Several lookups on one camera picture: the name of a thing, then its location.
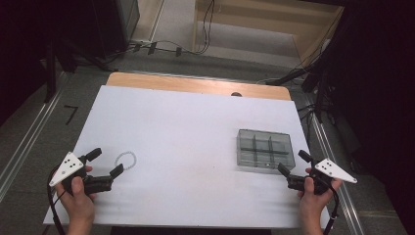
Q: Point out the black stand leg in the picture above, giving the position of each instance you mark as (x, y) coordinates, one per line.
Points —
(50, 71)

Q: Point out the person's left hand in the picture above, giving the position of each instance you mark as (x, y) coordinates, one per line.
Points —
(78, 205)

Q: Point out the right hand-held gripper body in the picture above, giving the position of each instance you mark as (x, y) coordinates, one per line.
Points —
(332, 170)

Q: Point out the clear plastic compartment box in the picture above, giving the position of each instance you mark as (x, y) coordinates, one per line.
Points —
(264, 150)

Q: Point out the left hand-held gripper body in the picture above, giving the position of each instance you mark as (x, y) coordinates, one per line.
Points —
(69, 164)

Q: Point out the metal floor rail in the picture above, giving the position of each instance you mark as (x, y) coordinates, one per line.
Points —
(29, 140)
(336, 169)

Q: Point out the power strip with plugs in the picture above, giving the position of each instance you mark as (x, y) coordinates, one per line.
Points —
(151, 47)

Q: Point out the wooden shelf unit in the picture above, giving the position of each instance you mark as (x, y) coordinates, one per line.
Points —
(261, 23)

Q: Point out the black curtain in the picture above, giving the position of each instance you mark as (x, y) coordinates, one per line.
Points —
(375, 81)
(49, 26)

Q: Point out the person's right hand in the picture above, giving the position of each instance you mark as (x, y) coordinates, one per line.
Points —
(311, 204)

